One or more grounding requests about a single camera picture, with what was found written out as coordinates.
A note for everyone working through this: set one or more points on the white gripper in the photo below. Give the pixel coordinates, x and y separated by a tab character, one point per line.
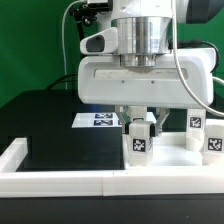
172	83

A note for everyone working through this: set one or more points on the white square table top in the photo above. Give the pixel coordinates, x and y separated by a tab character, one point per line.
169	150

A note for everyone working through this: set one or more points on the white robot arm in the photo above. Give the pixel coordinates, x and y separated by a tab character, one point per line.
137	61

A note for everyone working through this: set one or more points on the white sheet with tags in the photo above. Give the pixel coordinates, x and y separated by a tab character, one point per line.
91	120

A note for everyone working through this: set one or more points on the white U-shaped obstacle fence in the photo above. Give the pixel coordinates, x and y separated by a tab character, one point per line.
152	181

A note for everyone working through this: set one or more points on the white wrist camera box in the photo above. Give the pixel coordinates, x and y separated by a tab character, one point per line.
104	42

